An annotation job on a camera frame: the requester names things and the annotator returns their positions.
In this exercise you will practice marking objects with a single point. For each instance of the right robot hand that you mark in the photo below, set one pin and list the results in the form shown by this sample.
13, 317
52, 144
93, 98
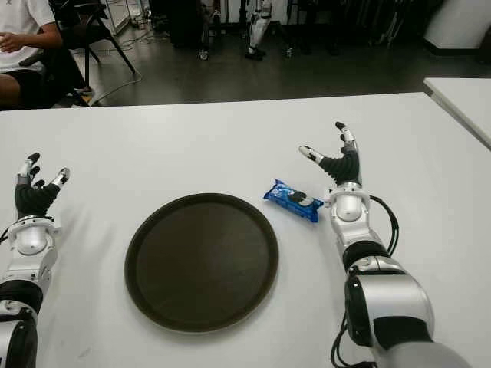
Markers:
345, 168

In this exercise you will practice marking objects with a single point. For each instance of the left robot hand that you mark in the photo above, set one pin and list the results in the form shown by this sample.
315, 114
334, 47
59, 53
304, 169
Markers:
32, 199

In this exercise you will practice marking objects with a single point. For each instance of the blue Oreo cookie package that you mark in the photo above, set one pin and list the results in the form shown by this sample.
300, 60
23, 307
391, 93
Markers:
293, 201

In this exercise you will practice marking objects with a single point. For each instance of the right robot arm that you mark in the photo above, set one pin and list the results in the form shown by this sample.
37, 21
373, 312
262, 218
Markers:
399, 299

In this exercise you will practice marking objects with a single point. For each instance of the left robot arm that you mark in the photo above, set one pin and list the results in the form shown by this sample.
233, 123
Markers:
30, 237

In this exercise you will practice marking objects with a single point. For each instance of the white side table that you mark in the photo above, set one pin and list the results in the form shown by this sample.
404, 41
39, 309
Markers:
464, 99

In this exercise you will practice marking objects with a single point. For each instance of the white humanoid robot legs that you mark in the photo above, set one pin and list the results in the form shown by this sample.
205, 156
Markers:
256, 30

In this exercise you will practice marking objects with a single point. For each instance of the seated person in white shirt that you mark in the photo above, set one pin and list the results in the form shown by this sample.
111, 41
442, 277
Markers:
23, 34

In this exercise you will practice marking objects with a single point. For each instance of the round dark brown tray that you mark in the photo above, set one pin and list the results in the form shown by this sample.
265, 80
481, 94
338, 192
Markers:
201, 264

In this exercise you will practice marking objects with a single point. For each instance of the black folding chair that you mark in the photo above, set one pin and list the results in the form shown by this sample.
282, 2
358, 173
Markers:
103, 38

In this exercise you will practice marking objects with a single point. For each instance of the white cabinet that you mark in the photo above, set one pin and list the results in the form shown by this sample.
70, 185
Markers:
460, 23

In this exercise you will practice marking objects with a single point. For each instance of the black stand with caster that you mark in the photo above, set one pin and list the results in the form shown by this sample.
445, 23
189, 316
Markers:
204, 42

